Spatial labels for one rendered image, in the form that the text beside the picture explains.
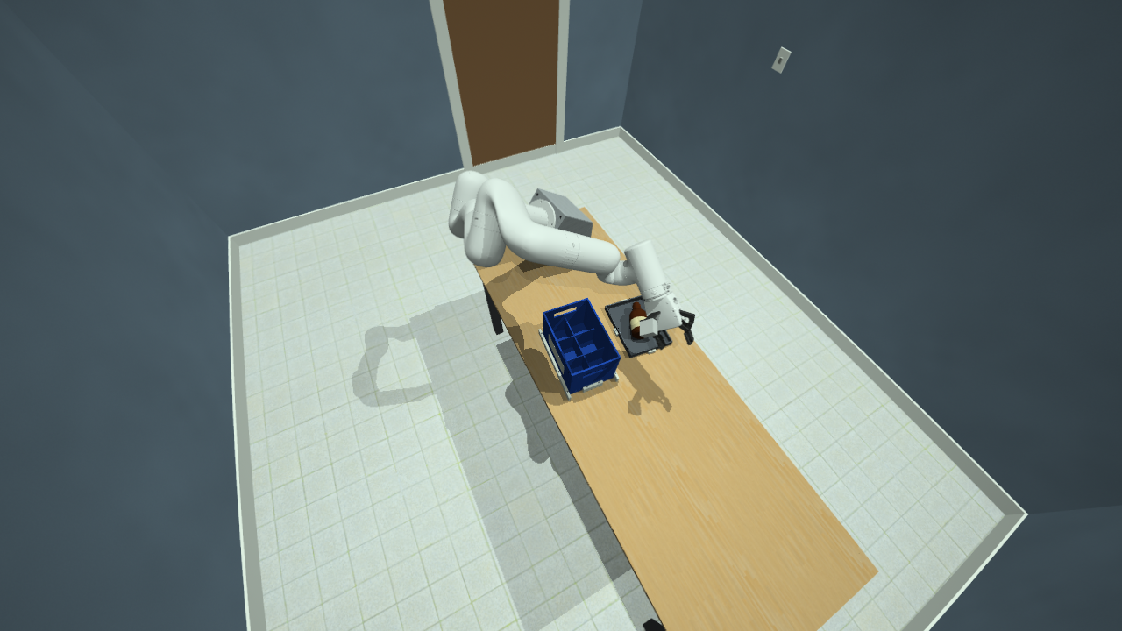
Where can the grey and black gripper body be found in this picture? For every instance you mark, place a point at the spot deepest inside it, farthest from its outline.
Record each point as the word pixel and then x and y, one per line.
pixel 669 307

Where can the brown glass bottle with beige label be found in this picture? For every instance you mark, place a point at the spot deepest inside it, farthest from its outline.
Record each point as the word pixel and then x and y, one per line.
pixel 635 316

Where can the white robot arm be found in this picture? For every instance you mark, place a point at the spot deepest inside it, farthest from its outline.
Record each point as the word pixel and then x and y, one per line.
pixel 473 218

